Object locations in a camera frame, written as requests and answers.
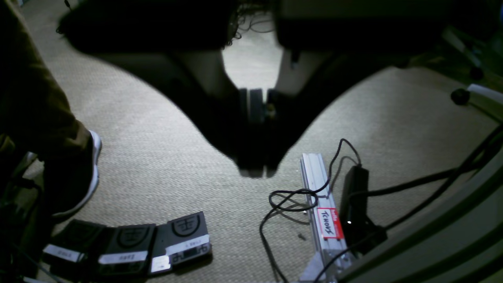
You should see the aluminium frame rail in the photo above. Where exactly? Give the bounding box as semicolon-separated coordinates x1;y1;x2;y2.
299;153;347;283

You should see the black foot pedal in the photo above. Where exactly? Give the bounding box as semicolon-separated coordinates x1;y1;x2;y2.
97;224;156;278
42;220;107;271
147;211;212;276

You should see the person's trouser leg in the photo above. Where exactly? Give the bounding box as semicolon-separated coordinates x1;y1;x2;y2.
0;0;93;160

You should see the thin black cable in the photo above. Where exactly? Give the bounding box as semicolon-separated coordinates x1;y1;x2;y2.
259;138;362;283

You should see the black foot pedal middle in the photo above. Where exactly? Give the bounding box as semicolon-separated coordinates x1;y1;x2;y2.
97;224;156;278

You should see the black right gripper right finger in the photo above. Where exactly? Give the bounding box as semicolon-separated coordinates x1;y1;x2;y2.
266;0;502;177

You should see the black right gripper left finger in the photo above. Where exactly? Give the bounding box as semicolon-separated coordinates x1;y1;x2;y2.
60;0;264;178

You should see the black foot pedal right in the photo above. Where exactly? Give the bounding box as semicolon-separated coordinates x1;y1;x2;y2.
147;211;212;276

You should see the person's shoe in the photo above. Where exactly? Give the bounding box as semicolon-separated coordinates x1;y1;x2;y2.
43;130;102;222

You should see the black foot pedal left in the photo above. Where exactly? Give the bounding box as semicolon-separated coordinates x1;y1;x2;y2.
42;220;107;271

